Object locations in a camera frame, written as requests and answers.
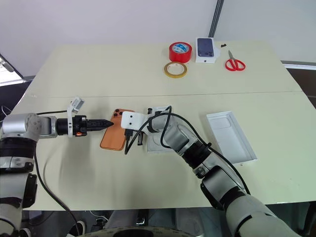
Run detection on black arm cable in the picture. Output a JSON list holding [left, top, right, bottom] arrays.
[[33, 110, 81, 237], [124, 105, 250, 196]]

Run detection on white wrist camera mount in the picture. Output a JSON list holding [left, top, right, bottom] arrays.
[[120, 111, 149, 130], [66, 96, 86, 138]]

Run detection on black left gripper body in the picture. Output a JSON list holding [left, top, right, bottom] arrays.
[[73, 115, 88, 137]]

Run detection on yellow tape roll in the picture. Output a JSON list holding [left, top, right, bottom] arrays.
[[163, 61, 188, 79]]

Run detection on grey vertical wall strip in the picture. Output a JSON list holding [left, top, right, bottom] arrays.
[[208, 0, 225, 39]]

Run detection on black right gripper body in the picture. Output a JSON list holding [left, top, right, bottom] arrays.
[[124, 128, 146, 147]]

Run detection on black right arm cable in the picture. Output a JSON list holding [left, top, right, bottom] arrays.
[[124, 105, 250, 196]]

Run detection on metal window rail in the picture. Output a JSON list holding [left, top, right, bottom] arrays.
[[0, 53, 26, 87]]

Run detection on white phone box base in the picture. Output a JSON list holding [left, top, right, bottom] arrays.
[[147, 105, 174, 154]]

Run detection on red handled scissors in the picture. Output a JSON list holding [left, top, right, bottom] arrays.
[[224, 50, 246, 73]]

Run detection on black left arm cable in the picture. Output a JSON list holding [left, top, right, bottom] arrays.
[[33, 110, 81, 237]]

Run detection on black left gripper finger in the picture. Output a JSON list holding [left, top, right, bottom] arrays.
[[86, 124, 114, 132], [86, 119, 114, 126]]

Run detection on red tape roll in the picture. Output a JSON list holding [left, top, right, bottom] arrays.
[[169, 41, 193, 63]]

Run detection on orange smartphone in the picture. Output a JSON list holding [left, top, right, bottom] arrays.
[[99, 108, 135, 152]]

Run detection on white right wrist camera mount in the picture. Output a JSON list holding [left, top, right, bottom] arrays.
[[120, 111, 149, 130]]

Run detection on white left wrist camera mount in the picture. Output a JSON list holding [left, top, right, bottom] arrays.
[[66, 96, 86, 138]]

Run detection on white phone box lid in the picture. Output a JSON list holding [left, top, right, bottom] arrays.
[[205, 111, 259, 166]]

